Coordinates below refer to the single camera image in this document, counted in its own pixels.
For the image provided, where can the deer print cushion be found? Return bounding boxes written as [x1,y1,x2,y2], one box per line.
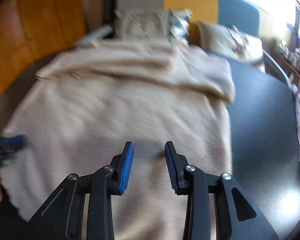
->
[197,22,266,73]

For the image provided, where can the tiger print cushion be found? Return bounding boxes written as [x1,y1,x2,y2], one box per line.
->
[115,8,192,44]

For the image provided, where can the wooden side desk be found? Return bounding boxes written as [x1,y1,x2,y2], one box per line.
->
[272,40,300,88]

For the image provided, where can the beige knit sweater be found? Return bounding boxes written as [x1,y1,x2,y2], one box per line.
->
[0,39,236,240]

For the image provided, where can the grey yellow blue sofa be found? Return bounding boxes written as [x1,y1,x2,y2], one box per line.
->
[76,0,292,88]

